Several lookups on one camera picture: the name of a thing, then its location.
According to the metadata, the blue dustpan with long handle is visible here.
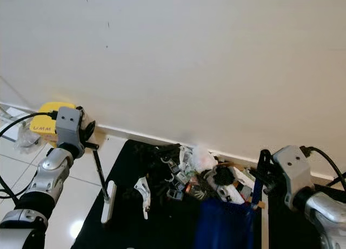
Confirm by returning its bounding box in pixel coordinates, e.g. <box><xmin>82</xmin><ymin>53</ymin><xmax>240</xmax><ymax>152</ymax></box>
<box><xmin>194</xmin><ymin>176</ymin><xmax>264</xmax><ymax>249</ymax></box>

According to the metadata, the clear plastic bag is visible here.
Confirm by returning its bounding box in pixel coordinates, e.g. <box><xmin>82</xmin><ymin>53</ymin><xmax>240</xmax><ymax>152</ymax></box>
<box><xmin>14</xmin><ymin>124</ymin><xmax>41</xmax><ymax>155</ymax></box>

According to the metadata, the white baseboard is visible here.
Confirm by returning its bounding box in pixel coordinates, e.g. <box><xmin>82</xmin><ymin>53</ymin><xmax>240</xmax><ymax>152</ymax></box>
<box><xmin>0</xmin><ymin>102</ymin><xmax>346</xmax><ymax>182</ymax></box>

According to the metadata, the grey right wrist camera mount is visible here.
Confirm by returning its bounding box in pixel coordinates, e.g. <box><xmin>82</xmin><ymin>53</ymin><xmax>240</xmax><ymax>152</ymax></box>
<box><xmin>272</xmin><ymin>145</ymin><xmax>315</xmax><ymax>212</ymax></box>

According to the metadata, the white stand base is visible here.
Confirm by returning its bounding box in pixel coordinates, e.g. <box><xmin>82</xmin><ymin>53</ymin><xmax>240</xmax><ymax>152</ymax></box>
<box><xmin>0</xmin><ymin>102</ymin><xmax>33</xmax><ymax>132</ymax></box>

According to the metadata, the black crumpled wrapper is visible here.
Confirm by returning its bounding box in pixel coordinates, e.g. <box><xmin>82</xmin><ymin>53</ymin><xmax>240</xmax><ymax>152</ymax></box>
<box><xmin>212</xmin><ymin>167</ymin><xmax>236</xmax><ymax>187</ymax></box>

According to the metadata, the black-handled broom with white head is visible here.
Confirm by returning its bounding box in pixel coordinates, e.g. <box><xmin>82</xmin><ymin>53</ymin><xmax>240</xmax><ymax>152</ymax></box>
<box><xmin>91</xmin><ymin>146</ymin><xmax>118</xmax><ymax>225</ymax></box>

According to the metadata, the yellow box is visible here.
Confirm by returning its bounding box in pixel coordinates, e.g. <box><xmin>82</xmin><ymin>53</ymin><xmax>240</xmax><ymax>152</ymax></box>
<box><xmin>37</xmin><ymin>101</ymin><xmax>76</xmax><ymax>148</ymax></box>

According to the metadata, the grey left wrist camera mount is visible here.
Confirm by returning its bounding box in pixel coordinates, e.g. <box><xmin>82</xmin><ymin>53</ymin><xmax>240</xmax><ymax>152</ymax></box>
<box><xmin>56</xmin><ymin>106</ymin><xmax>84</xmax><ymax>149</ymax></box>

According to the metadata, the torn white carton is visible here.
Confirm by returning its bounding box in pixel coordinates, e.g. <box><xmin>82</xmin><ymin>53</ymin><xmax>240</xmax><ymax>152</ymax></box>
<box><xmin>214</xmin><ymin>167</ymin><xmax>257</xmax><ymax>205</ymax></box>

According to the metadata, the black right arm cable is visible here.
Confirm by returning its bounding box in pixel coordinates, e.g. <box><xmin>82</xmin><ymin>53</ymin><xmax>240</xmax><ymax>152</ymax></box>
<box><xmin>300</xmin><ymin>145</ymin><xmax>346</xmax><ymax>193</ymax></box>

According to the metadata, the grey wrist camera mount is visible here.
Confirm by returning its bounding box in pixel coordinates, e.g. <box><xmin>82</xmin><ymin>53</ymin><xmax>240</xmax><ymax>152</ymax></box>
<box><xmin>56</xmin><ymin>106</ymin><xmax>84</xmax><ymax>149</ymax></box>
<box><xmin>272</xmin><ymin>145</ymin><xmax>315</xmax><ymax>212</ymax></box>

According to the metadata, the crushed clear plastic bottle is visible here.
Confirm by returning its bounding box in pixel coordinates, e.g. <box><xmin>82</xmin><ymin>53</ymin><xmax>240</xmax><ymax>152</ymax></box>
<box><xmin>165</xmin><ymin>154</ymin><xmax>201</xmax><ymax>202</ymax></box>

